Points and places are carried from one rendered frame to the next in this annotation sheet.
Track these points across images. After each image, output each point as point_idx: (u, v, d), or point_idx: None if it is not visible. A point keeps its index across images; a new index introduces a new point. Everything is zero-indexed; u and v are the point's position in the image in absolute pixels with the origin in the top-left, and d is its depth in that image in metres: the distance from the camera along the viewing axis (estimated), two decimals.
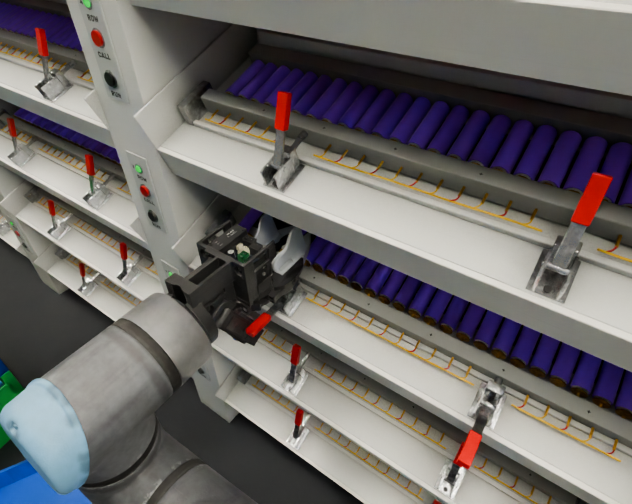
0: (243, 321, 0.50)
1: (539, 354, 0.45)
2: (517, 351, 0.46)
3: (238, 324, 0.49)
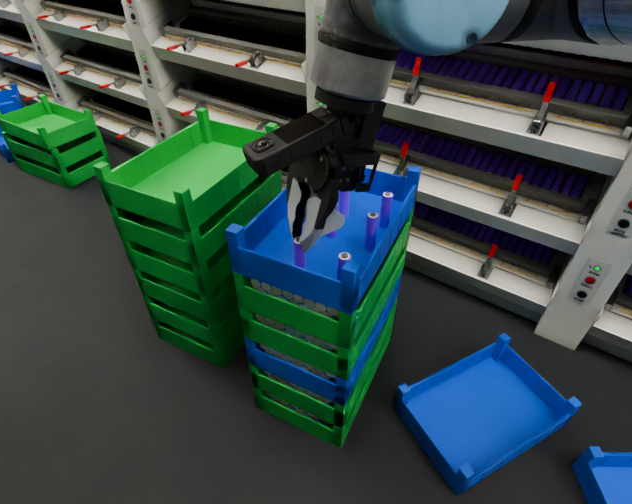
0: (315, 148, 0.48)
1: None
2: None
3: (318, 142, 0.48)
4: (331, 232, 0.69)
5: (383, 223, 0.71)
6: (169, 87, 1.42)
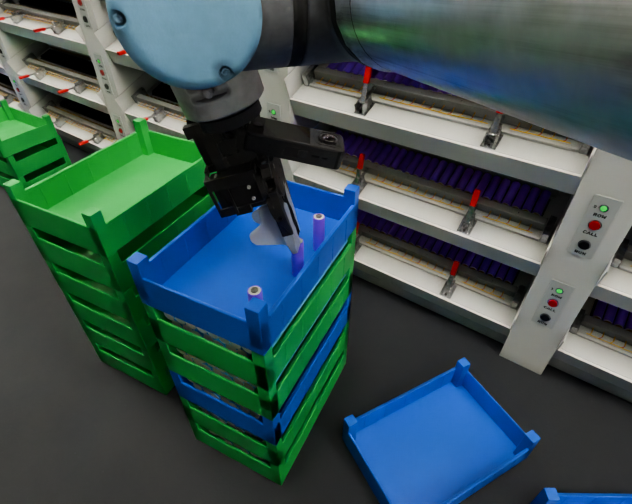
0: None
1: None
2: None
3: None
4: None
5: (316, 247, 0.65)
6: (128, 92, 1.36)
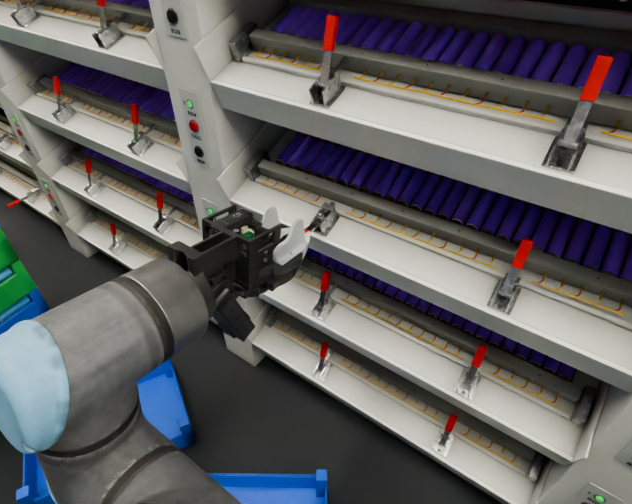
0: (238, 308, 0.48)
1: (553, 242, 0.52)
2: (534, 241, 0.53)
3: (233, 309, 0.47)
4: (316, 145, 0.70)
5: None
6: None
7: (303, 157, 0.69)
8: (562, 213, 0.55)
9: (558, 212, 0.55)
